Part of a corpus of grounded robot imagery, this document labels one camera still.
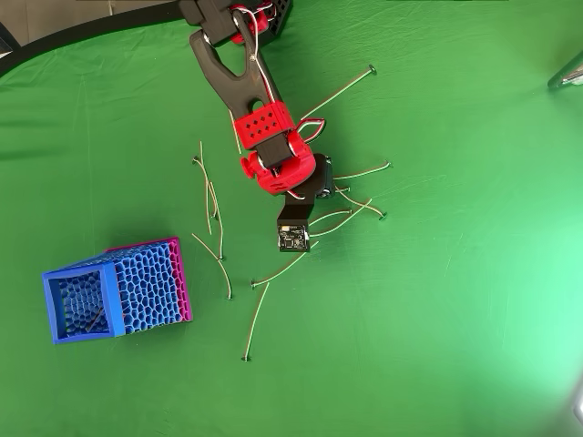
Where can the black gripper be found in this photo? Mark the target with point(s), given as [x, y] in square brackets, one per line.
[326, 181]

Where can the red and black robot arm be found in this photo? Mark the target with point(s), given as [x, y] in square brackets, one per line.
[259, 125]

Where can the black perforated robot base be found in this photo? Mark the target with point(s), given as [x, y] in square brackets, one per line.
[281, 18]

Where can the short candle wick with base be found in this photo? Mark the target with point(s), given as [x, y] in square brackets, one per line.
[214, 216]

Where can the blue and pink mesh basket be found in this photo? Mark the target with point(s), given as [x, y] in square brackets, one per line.
[146, 287]

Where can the green cloth with black rim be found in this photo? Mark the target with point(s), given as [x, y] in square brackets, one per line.
[410, 318]

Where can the silver metal stand pole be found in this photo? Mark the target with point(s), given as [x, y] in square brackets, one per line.
[567, 75]

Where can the dark grey furniture piece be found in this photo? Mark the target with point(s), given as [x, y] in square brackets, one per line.
[7, 41]

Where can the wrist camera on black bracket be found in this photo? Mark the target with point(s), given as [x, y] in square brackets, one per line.
[293, 236]

